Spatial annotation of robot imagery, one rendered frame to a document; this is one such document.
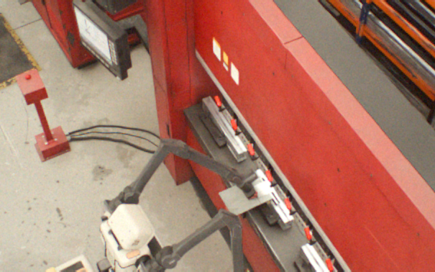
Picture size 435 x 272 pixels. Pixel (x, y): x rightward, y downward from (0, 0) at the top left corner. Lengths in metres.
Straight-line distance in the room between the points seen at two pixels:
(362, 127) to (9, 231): 3.23
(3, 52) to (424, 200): 4.60
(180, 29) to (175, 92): 0.54
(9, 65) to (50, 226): 1.72
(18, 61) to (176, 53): 2.43
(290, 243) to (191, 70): 1.24
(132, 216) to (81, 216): 1.70
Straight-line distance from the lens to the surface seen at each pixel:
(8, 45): 6.44
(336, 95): 2.77
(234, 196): 3.99
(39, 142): 5.49
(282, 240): 4.00
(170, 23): 3.94
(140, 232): 3.47
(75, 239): 5.09
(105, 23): 4.10
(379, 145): 2.65
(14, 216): 5.31
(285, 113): 3.24
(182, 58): 4.18
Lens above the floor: 4.38
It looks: 53 degrees down
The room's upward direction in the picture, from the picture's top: 1 degrees counter-clockwise
